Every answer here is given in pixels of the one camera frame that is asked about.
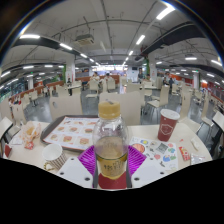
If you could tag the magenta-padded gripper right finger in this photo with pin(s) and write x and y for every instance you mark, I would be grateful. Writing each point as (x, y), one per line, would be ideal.
(146, 168)

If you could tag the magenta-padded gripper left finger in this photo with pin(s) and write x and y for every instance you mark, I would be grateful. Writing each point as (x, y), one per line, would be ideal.
(75, 168)

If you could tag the clear tea bottle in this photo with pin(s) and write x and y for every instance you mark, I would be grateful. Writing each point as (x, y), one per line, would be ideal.
(111, 156)

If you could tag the colourful printed leaflet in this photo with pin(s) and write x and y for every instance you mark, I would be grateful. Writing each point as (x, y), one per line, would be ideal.
(156, 150)

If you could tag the brown tray with paper liner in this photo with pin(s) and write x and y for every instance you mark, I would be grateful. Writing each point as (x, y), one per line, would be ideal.
(66, 131)

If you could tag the flat round red coaster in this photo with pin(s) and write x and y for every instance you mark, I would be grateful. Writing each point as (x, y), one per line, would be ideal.
(111, 184)

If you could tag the red sauce packet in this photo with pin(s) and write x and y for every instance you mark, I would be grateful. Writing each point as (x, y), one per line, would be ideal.
(29, 145)
(184, 153)

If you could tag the tall red paper cup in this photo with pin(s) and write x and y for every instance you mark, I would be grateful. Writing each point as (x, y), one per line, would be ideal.
(167, 126)

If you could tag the small white packet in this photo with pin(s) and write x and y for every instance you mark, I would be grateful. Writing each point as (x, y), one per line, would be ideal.
(195, 144)

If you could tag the crumpled food wrapper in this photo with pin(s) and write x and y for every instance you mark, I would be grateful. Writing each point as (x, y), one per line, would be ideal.
(30, 133)

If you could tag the cream chair with round hole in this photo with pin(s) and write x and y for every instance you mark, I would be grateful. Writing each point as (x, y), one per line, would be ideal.
(65, 106)
(128, 106)

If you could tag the white paper card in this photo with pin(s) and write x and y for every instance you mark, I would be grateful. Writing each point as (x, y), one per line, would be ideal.
(16, 140)

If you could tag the cream chairs group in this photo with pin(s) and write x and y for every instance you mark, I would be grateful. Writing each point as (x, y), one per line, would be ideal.
(163, 96)

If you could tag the cream side table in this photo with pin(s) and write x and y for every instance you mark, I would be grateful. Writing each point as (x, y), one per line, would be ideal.
(218, 121)
(4, 126)

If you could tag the person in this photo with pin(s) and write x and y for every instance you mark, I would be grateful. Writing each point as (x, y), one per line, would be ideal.
(166, 78)
(95, 76)
(140, 75)
(107, 77)

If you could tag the ceiling air conditioner unit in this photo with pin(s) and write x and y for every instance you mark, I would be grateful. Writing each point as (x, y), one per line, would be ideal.
(84, 40)

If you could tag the ceiling lights group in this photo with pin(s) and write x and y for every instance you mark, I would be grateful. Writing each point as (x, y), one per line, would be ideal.
(165, 13)

